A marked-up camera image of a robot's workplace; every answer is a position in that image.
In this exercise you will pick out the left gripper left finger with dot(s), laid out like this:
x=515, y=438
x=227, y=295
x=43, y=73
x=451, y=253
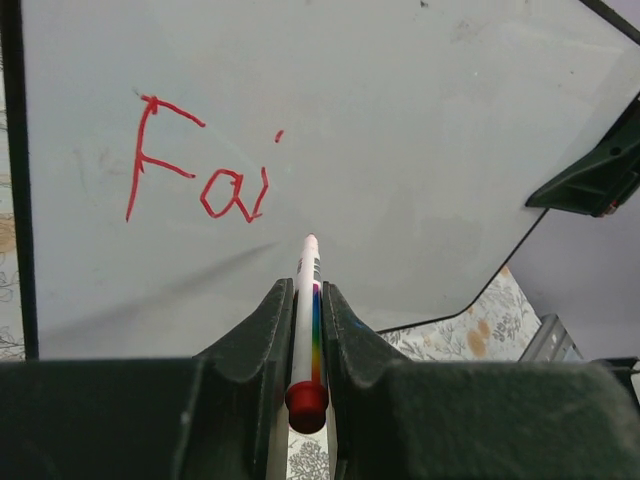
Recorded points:
x=216, y=415

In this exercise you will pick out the floral patterned table mat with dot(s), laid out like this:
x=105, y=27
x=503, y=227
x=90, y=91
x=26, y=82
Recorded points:
x=499, y=326

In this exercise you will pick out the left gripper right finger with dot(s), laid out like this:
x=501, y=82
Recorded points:
x=396, y=418

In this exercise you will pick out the white whiteboard black frame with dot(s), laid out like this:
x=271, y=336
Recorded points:
x=169, y=157

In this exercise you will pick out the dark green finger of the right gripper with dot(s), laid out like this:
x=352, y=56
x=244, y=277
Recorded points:
x=602, y=180

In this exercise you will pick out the red whiteboard marker pen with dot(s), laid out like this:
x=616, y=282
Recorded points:
x=307, y=396

